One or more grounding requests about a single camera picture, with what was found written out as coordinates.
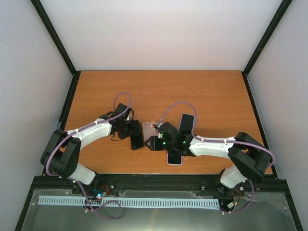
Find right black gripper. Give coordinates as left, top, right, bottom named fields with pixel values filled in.
left=144, top=136, right=176, bottom=151

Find pink phone case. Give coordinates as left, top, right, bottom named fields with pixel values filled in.
left=142, top=121, right=157, bottom=142

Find lavender phone case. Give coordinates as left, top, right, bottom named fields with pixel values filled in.
left=167, top=154, right=183, bottom=166

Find light blue phone case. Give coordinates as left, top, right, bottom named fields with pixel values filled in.
left=178, top=113, right=195, bottom=134

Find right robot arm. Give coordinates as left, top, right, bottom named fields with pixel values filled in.
left=143, top=122, right=276, bottom=189

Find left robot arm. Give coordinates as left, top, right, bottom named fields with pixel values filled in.
left=40, top=103, right=144, bottom=194

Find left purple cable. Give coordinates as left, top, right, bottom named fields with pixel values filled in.
left=45, top=92, right=133, bottom=178

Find purple cable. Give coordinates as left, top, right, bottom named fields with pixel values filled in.
left=45, top=92, right=133, bottom=178
left=157, top=102, right=276, bottom=169

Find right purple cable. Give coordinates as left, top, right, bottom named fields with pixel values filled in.
left=157, top=102, right=276, bottom=169

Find light blue cable duct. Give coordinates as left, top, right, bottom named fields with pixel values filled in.
left=37, top=195, right=219, bottom=210

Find right black frame post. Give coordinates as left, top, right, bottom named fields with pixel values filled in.
left=242, top=0, right=293, bottom=75

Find black frame post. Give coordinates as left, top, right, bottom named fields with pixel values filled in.
left=242, top=0, right=293, bottom=75
left=30, top=0, right=80, bottom=77

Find left black frame post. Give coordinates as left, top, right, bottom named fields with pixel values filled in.
left=30, top=0, right=80, bottom=77

